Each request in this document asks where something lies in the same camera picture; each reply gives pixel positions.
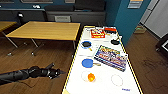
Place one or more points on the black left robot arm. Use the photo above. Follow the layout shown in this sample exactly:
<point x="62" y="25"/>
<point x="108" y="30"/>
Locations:
<point x="20" y="75"/>

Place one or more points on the yellow air hockey table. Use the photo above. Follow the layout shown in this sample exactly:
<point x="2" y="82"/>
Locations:
<point x="103" y="83"/>

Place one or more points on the yellow framed pillar sign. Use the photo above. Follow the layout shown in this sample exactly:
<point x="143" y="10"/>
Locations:
<point x="135" y="3"/>

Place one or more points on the orange fruit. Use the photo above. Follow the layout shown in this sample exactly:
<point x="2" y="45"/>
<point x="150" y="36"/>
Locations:
<point x="91" y="77"/>

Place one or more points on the black wheeled cart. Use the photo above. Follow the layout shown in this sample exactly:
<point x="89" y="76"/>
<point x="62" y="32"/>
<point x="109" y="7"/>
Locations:
<point x="164" y="45"/>

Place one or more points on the brown cardboard box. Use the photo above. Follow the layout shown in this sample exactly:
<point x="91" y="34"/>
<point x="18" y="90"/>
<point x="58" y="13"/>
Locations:
<point x="140" y="29"/>

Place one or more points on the black plastic bowl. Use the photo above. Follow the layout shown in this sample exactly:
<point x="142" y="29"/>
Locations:
<point x="115" y="42"/>

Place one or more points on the red snack packet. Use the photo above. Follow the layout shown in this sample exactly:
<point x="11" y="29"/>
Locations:
<point x="97" y="33"/>

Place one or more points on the dark grey sofa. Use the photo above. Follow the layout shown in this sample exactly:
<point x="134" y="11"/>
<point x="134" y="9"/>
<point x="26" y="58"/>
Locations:
<point x="85" y="16"/>
<point x="30" y="16"/>

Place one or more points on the red black game box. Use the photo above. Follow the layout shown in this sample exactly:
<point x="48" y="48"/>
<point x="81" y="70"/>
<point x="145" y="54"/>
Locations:
<point x="110" y="30"/>

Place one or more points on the colourful board game box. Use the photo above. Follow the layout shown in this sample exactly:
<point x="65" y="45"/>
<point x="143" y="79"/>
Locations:
<point x="111" y="57"/>

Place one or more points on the blue plastic bowl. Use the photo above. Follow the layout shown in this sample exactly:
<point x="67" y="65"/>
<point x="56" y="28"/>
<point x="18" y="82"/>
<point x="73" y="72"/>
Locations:
<point x="88" y="63"/>

